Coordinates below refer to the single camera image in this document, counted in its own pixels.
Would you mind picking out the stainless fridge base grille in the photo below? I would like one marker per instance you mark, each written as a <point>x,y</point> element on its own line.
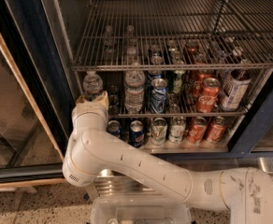
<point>113,183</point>

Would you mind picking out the clear water bottle front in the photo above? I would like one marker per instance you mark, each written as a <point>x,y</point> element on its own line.
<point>134,81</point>

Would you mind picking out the blue Pepsi can middle shelf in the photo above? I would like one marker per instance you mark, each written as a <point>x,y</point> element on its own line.
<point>158,91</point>

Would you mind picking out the red Coca-Cola can middle shelf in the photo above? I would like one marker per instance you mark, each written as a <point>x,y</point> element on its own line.
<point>208,94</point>

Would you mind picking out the green can middle shelf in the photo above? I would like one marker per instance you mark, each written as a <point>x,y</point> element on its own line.
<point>175,80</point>

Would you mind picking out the red coca-cola can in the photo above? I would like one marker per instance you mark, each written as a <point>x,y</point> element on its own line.
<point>200,75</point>
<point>197,130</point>
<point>216,129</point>

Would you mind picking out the blue Pepsi can behind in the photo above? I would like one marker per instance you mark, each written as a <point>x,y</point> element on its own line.
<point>155,72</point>

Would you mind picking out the white root beer can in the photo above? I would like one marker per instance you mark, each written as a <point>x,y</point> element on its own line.
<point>234,88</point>

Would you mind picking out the glass sliding fridge door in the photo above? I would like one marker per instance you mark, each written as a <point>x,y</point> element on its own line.
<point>29,154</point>

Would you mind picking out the clear plastic bin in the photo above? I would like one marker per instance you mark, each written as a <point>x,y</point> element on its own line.
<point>139,209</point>

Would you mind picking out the wire fridge shelf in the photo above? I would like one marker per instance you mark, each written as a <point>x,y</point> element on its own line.
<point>174,106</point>
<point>236,34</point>

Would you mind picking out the middle wire fridge shelf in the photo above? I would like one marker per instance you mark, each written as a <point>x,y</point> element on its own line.
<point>174,106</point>

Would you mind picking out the red Coca-Cola can behind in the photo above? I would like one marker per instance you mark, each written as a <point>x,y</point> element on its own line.
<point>200,75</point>

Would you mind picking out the clear water bottle column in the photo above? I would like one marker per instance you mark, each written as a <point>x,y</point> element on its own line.
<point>92,85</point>

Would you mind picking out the blue Pepsi can bottom left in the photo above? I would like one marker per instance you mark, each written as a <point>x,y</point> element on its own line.
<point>114,128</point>

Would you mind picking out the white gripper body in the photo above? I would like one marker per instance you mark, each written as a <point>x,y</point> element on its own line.
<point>87,108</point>

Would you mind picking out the blue pepsi can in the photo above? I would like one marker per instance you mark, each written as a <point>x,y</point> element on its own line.
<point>136,133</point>
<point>114,128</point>
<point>155,72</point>

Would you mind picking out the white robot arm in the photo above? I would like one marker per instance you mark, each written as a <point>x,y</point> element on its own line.
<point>246,192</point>

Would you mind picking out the upper wire fridge shelf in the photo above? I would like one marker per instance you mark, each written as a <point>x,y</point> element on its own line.
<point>236,34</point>

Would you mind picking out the red Coca-Cola can bottom right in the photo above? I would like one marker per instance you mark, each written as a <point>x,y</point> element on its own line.
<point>216,129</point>

